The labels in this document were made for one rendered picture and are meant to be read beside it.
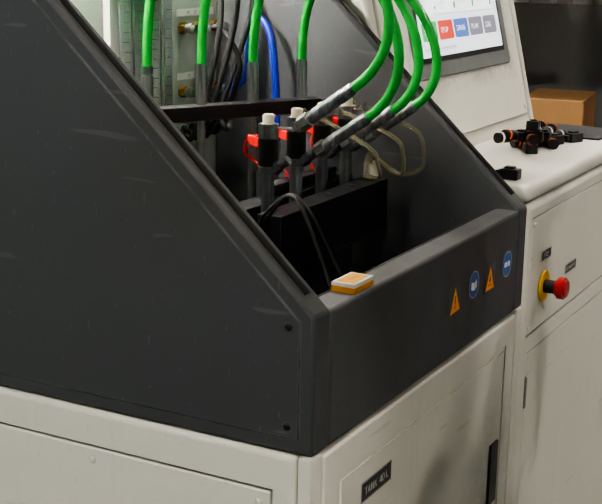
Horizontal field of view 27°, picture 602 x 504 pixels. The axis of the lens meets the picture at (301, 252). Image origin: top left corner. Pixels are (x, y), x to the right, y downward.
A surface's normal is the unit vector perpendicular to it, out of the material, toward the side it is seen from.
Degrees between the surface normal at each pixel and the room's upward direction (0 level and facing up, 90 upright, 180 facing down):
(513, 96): 76
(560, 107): 90
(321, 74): 90
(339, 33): 90
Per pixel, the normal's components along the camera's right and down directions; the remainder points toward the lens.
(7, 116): -0.47, 0.20
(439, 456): 0.88, 0.13
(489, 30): 0.86, -0.11
